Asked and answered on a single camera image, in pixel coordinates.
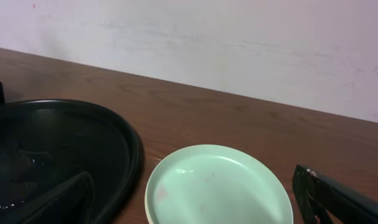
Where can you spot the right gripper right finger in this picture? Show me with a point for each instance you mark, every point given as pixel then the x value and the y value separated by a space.
pixel 318 197

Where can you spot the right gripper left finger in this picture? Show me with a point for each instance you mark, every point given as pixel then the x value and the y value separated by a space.
pixel 68 202

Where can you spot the yellow plate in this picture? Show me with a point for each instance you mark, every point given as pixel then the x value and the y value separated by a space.
pixel 147 212

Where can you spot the light blue plate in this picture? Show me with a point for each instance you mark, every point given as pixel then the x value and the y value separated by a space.
pixel 212 184

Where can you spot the round black tray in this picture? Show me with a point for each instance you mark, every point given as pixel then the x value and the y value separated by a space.
pixel 45 142

